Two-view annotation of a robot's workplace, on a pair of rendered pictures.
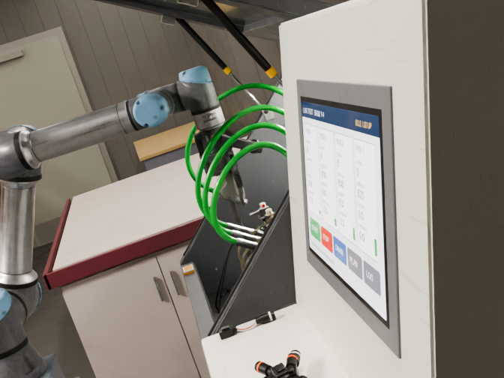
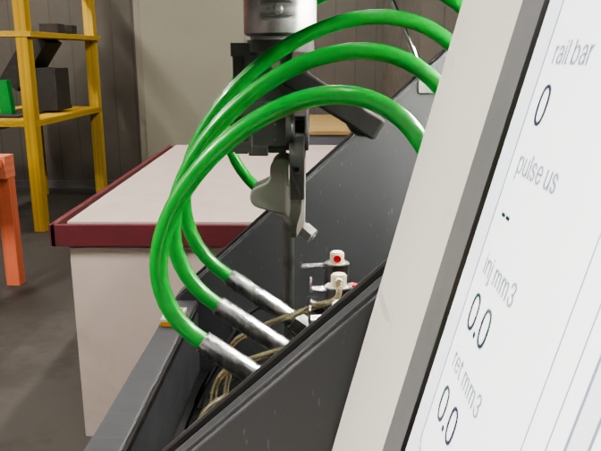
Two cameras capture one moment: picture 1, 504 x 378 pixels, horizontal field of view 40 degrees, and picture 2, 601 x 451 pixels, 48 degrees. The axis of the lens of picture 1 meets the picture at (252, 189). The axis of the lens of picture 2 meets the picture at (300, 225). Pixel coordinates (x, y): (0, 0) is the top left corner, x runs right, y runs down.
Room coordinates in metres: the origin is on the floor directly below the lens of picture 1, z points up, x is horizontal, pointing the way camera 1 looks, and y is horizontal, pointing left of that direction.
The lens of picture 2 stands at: (1.04, -0.08, 1.34)
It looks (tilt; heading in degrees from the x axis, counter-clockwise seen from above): 14 degrees down; 8
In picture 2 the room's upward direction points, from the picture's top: straight up
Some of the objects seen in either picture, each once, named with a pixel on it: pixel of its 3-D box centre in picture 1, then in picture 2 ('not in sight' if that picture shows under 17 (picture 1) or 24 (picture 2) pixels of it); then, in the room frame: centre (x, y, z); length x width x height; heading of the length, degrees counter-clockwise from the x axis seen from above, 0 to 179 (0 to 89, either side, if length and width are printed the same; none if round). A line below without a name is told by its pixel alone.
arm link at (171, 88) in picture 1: (160, 103); not in sight; (1.75, 0.15, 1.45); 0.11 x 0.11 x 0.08; 84
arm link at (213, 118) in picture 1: (209, 119); (280, 20); (1.76, 0.05, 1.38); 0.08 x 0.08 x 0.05
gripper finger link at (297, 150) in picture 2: (234, 171); (296, 157); (1.74, 0.03, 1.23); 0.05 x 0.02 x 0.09; 7
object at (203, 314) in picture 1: (207, 322); (140, 449); (1.74, 0.22, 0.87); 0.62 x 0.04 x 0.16; 7
